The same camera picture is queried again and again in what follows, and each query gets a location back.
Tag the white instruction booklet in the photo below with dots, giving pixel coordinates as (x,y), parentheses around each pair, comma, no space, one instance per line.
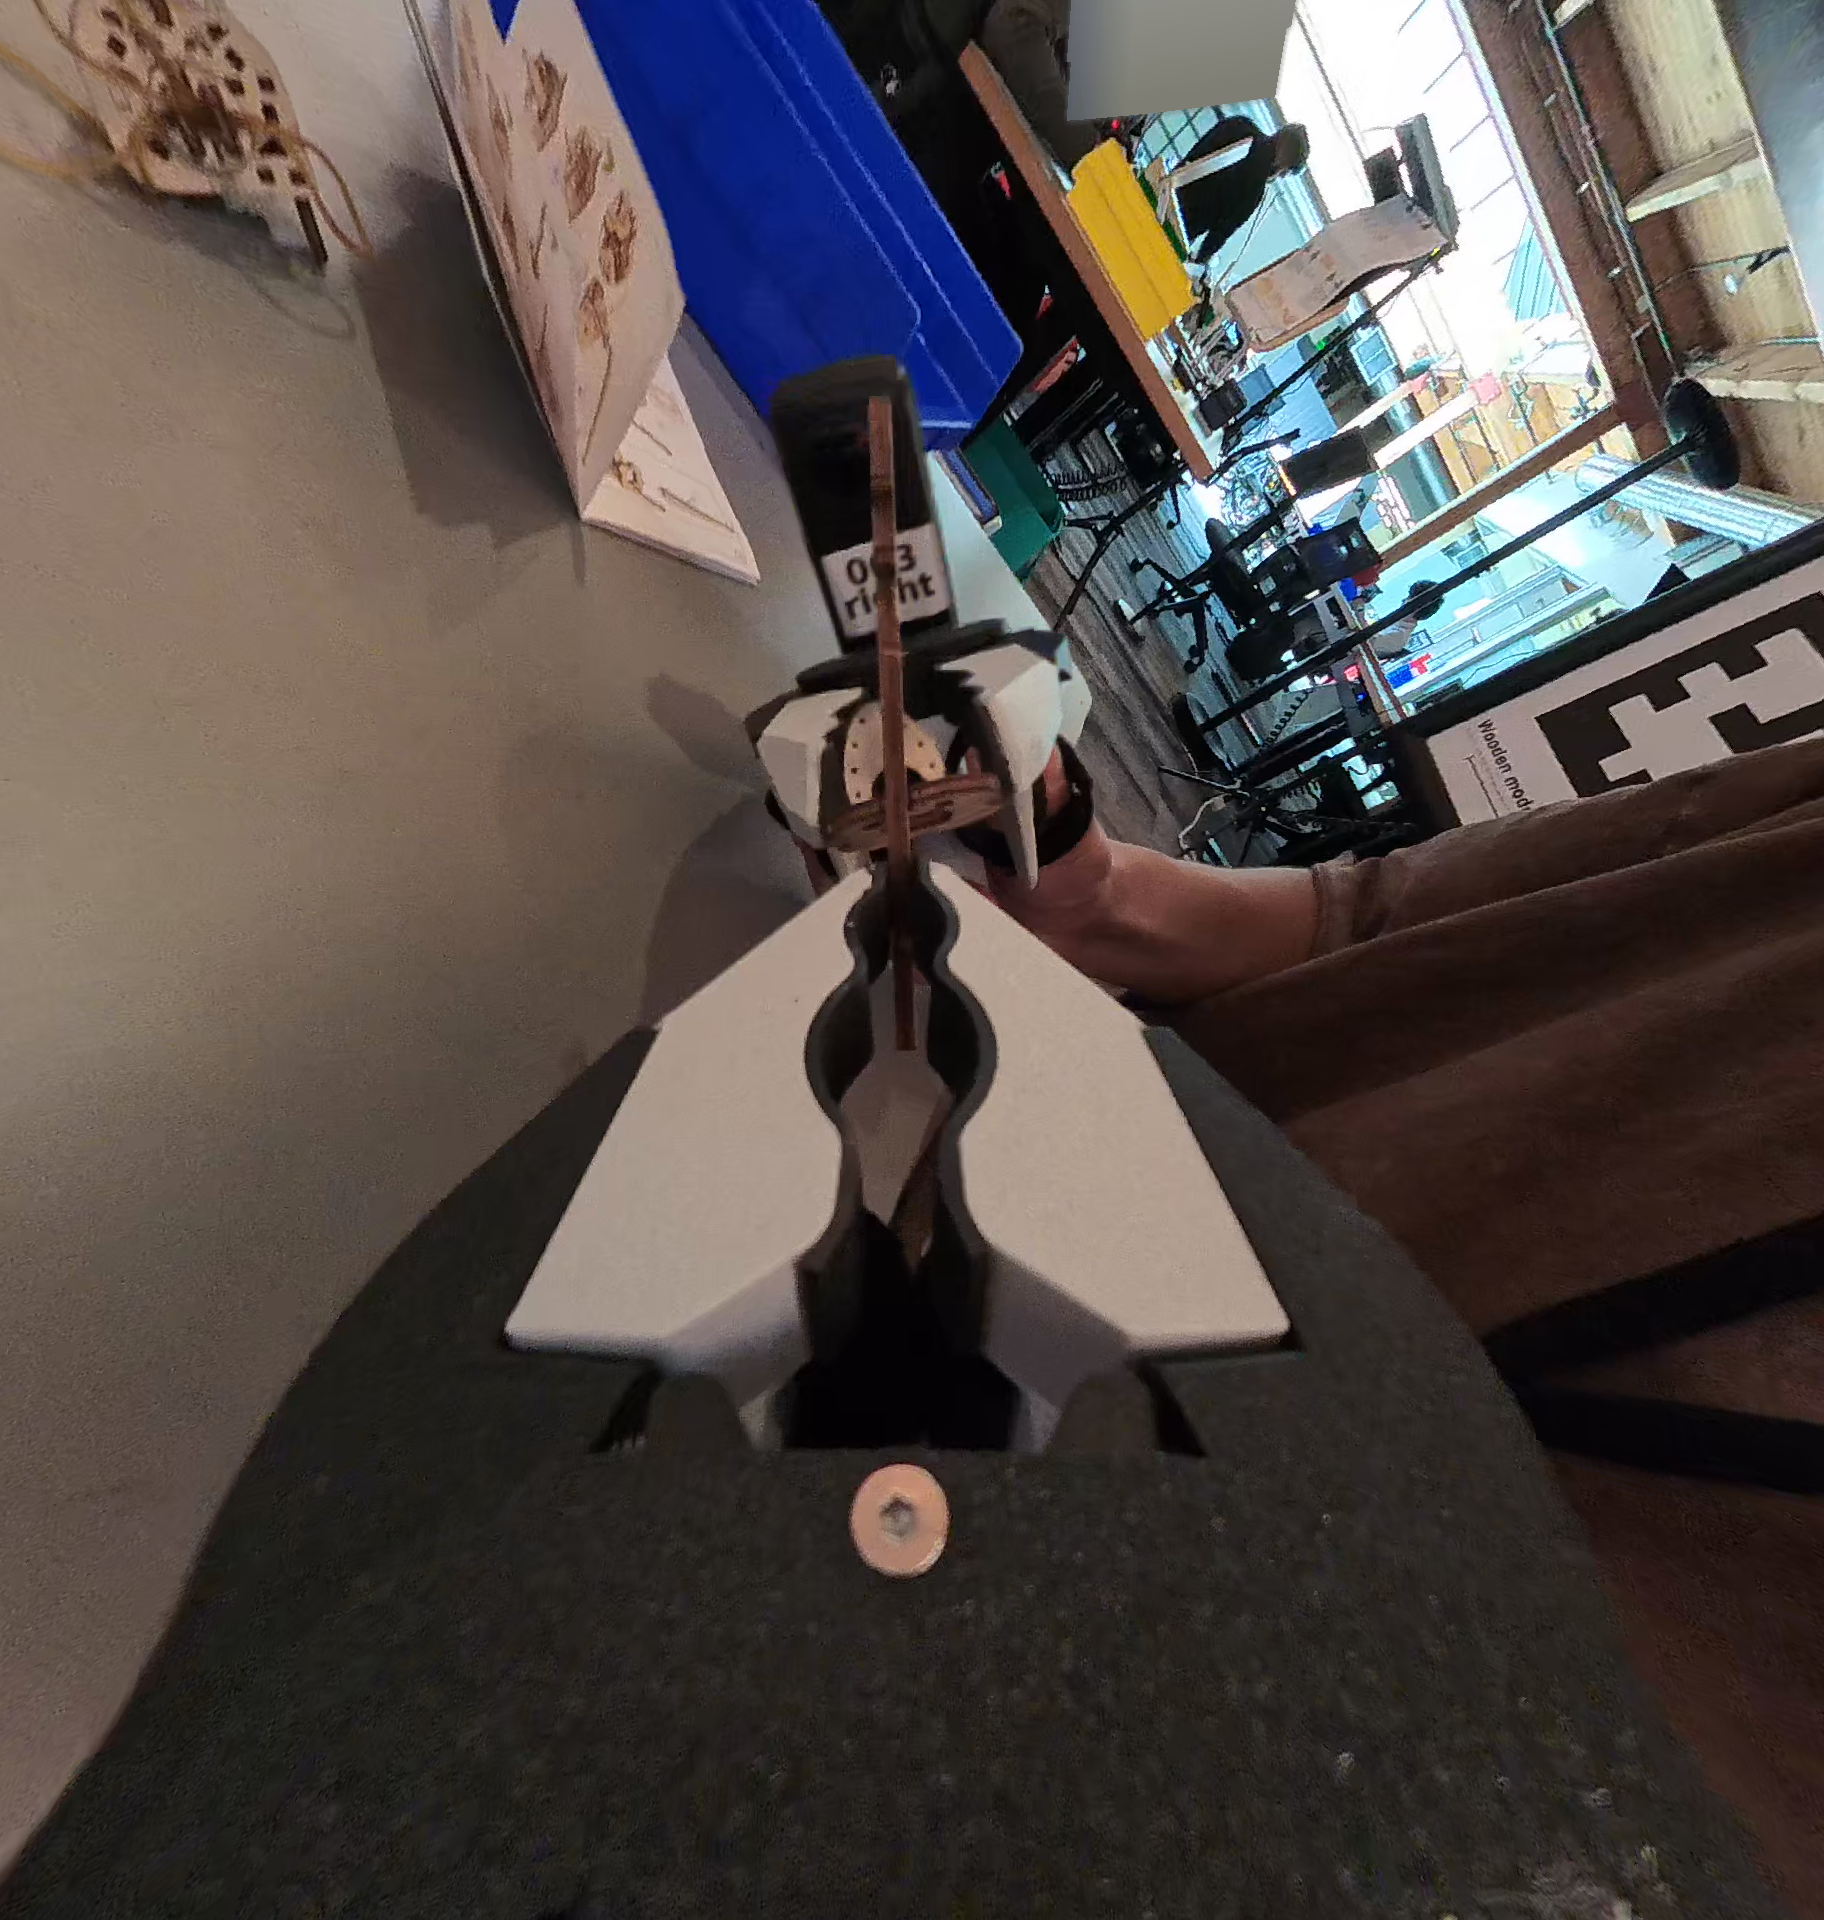
(552,180)

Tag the framed marker sign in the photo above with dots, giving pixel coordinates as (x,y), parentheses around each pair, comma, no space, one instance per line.
(1512,751)

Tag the black office chair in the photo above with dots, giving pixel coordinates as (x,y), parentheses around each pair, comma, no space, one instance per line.
(1226,585)

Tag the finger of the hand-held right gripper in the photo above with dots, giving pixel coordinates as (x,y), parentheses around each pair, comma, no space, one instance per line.
(797,766)
(1041,720)

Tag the blue plastic bin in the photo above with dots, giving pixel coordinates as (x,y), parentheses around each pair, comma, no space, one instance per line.
(791,196)

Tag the metal duct column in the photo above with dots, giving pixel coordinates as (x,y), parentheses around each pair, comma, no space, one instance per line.
(1821,180)

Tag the round wooden model part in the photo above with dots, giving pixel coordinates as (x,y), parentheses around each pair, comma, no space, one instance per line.
(957,806)

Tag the thin wooden model part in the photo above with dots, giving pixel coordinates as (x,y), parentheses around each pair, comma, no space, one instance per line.
(888,601)

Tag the wooden table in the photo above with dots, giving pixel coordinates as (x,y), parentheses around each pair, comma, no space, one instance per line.
(1024,151)

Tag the green plastic crate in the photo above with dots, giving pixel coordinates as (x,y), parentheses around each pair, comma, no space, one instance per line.
(1017,503)

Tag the yellow plastic bin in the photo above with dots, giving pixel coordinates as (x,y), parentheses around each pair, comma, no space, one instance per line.
(1137,241)

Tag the person's brown clothing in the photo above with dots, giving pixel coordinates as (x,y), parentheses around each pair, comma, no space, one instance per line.
(1753,1650)

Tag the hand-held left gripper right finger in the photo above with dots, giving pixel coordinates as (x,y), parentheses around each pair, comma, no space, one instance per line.
(1106,1200)

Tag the person's right hand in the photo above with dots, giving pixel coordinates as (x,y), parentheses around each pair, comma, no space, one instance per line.
(1181,915)

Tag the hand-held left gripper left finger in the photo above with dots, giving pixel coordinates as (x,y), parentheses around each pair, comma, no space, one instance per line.
(671,1200)

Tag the person's right forearm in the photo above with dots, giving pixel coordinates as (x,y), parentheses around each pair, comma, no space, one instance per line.
(1528,961)

